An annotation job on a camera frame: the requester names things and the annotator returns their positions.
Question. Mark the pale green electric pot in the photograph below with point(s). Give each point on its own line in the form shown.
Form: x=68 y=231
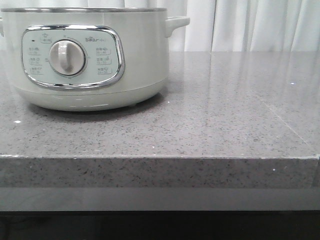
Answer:
x=84 y=59

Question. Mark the white curtain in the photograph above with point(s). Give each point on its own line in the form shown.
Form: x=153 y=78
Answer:
x=223 y=25

